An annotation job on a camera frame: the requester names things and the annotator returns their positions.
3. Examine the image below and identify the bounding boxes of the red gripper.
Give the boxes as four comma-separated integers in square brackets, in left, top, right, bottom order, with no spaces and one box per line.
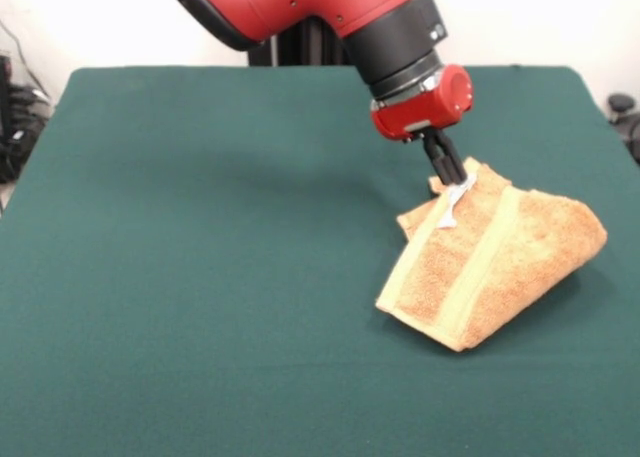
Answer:
[369,64,474,188]

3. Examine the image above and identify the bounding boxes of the orange terry towel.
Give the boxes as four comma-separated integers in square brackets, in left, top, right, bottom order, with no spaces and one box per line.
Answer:
[374,157,610,353]

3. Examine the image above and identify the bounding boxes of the dark green table cloth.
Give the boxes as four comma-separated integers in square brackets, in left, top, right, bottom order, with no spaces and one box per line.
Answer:
[0,65,640,457]

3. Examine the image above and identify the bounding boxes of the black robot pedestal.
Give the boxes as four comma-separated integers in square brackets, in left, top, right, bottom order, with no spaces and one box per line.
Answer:
[247,19,359,68]

